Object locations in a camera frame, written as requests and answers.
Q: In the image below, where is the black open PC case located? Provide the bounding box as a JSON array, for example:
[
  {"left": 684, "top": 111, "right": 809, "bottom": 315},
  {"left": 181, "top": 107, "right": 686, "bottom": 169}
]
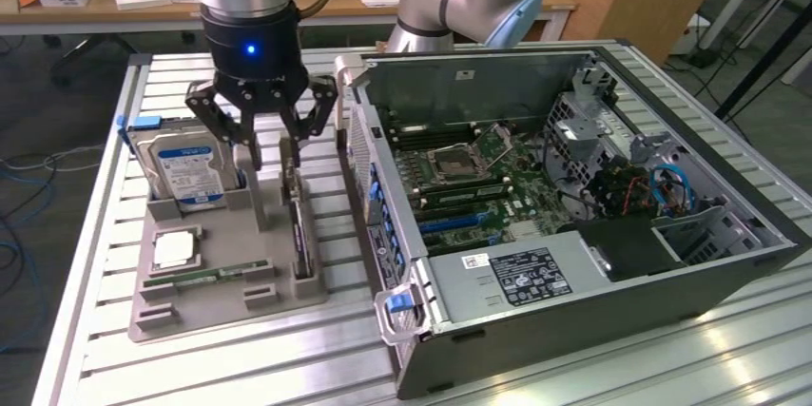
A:
[{"left": 333, "top": 39, "right": 801, "bottom": 401}]

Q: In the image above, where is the blue floor cable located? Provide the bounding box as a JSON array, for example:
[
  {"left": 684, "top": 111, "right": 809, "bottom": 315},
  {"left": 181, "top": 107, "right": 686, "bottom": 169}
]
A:
[{"left": 0, "top": 163, "right": 52, "bottom": 355}]

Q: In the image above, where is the grey plastic parts rack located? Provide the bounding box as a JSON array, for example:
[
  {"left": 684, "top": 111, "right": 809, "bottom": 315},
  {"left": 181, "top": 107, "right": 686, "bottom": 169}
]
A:
[{"left": 128, "top": 142, "right": 330, "bottom": 344}]

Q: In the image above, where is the white floor cable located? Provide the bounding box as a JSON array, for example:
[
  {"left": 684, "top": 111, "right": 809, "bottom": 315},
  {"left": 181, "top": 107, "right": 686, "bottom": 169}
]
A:
[{"left": 0, "top": 142, "right": 102, "bottom": 172}]

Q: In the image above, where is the grey power supply unit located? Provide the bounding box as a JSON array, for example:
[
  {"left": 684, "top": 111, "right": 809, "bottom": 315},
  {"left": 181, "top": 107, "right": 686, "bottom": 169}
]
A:
[{"left": 422, "top": 229, "right": 614, "bottom": 326}]

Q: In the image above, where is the hard disk in blue caddy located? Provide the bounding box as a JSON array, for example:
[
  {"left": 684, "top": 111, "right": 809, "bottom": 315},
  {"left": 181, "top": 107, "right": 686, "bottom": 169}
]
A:
[{"left": 117, "top": 109, "right": 246, "bottom": 213}]

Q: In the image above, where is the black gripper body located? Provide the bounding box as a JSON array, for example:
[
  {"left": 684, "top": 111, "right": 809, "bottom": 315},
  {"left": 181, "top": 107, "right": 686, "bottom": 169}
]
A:
[{"left": 198, "top": 5, "right": 312, "bottom": 116}]

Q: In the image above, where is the black tripod stand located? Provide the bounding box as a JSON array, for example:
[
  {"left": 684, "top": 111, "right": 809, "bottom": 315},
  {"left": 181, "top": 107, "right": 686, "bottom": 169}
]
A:
[{"left": 716, "top": 0, "right": 812, "bottom": 121}]

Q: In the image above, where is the black wire bundle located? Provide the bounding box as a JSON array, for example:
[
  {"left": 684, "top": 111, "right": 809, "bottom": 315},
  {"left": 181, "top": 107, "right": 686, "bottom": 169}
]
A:
[{"left": 580, "top": 165, "right": 654, "bottom": 220}]

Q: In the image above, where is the thin red wire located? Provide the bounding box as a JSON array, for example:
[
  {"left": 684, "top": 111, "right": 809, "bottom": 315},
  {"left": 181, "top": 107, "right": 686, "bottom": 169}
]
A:
[{"left": 620, "top": 177, "right": 637, "bottom": 216}]

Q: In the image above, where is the metal drive cage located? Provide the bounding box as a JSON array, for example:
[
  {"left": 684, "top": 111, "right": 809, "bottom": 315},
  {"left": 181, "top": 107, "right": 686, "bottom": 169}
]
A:
[{"left": 544, "top": 56, "right": 636, "bottom": 188}]

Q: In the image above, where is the silver CPU chip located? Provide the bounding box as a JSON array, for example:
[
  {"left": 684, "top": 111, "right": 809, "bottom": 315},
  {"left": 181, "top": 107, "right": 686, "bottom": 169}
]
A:
[{"left": 153, "top": 233, "right": 196, "bottom": 270}]

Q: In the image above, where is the installed green RAM stick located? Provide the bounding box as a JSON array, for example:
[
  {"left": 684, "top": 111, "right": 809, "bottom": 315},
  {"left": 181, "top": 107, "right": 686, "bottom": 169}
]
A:
[{"left": 414, "top": 180, "right": 513, "bottom": 210}]

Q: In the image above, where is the wooden desk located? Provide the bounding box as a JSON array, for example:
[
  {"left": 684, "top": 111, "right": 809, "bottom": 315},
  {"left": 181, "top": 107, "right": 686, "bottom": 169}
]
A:
[{"left": 0, "top": 0, "right": 580, "bottom": 53}]

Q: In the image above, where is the silver chipset heatsink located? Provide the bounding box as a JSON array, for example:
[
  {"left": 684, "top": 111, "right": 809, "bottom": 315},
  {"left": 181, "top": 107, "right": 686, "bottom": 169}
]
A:
[{"left": 504, "top": 222, "right": 540, "bottom": 241}]

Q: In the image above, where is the green graphics card black fan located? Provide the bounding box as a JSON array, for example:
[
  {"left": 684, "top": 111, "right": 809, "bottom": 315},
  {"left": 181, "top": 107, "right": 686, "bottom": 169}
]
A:
[{"left": 276, "top": 132, "right": 317, "bottom": 280}]

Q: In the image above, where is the grey metal disk bay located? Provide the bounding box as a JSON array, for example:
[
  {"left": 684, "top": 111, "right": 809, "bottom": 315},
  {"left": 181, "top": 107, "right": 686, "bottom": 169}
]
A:
[{"left": 652, "top": 203, "right": 762, "bottom": 267}]

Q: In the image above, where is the blue wire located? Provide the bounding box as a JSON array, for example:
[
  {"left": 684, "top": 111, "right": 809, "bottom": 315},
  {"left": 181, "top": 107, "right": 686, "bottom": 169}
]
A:
[{"left": 649, "top": 163, "right": 698, "bottom": 217}]

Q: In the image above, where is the green motherboard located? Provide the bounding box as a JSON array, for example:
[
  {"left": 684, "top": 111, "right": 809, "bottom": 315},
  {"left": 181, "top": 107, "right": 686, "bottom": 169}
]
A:
[{"left": 380, "top": 108, "right": 572, "bottom": 255}]

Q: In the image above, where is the open metal socket cover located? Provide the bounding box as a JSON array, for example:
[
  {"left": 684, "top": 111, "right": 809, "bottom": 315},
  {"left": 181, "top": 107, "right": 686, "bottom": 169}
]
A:
[{"left": 472, "top": 123, "right": 532, "bottom": 174}]

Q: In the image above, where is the white floor cabinet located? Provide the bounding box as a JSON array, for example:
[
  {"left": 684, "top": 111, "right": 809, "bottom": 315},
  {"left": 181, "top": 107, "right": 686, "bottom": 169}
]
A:
[{"left": 669, "top": 13, "right": 710, "bottom": 59}]

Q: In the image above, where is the black office chair base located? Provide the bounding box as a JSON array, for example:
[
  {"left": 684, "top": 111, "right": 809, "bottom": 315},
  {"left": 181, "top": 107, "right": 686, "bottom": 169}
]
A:
[{"left": 46, "top": 34, "right": 138, "bottom": 88}]

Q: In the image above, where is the CPU socket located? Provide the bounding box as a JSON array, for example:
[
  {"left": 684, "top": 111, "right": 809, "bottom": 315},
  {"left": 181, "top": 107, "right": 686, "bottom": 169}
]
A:
[{"left": 428, "top": 145, "right": 493, "bottom": 186}]

